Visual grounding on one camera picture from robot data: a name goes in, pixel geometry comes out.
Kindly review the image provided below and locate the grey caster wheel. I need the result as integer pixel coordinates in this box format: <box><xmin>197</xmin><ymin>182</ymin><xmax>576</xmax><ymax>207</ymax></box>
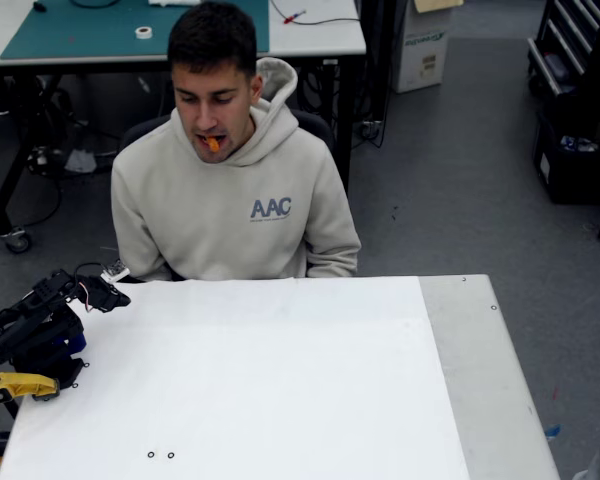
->
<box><xmin>1</xmin><ymin>226</ymin><xmax>33</xmax><ymax>254</ymax></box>

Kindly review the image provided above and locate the man in beige hoodie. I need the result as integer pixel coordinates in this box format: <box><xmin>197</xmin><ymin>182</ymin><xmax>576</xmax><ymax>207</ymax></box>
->
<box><xmin>110</xmin><ymin>0</ymin><xmax>363</xmax><ymax>282</ymax></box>

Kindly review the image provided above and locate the large white paper sheet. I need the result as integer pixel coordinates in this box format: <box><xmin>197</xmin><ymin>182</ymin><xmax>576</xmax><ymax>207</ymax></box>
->
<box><xmin>0</xmin><ymin>275</ymin><xmax>472</xmax><ymax>480</ymax></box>

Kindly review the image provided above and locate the green cutting mat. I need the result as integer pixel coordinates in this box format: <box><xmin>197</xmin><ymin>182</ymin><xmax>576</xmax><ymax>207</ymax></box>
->
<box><xmin>0</xmin><ymin>0</ymin><xmax>272</xmax><ymax>61</ymax></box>

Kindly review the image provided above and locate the black office chair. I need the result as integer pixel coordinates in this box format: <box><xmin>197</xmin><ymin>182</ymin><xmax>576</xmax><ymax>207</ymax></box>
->
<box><xmin>116</xmin><ymin>109</ymin><xmax>337</xmax><ymax>281</ymax></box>

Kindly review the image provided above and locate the white cardboard box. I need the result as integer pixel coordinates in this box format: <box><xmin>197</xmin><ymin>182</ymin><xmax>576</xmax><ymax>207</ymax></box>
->
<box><xmin>391</xmin><ymin>0</ymin><xmax>466</xmax><ymax>95</ymax></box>

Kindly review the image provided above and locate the black storage bin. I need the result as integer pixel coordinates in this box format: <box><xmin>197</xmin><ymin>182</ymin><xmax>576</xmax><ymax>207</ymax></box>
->
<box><xmin>531</xmin><ymin>106</ymin><xmax>600</xmax><ymax>206</ymax></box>

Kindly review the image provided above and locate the black tool cart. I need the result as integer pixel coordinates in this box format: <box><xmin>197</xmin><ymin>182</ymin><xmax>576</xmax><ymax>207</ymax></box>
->
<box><xmin>525</xmin><ymin>0</ymin><xmax>600</xmax><ymax>97</ymax></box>

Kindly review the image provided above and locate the small white wrist camera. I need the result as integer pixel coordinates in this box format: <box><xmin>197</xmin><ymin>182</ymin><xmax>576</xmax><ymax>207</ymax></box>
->
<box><xmin>100</xmin><ymin>263</ymin><xmax>131</xmax><ymax>285</ymax></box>

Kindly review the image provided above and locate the white work table black frame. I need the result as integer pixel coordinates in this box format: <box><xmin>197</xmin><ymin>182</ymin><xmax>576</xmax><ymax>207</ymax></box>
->
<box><xmin>0</xmin><ymin>0</ymin><xmax>369</xmax><ymax>254</ymax></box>

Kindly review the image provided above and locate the thin grey cable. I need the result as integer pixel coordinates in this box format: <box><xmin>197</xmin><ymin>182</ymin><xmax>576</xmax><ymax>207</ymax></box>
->
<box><xmin>269</xmin><ymin>0</ymin><xmax>362</xmax><ymax>27</ymax></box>

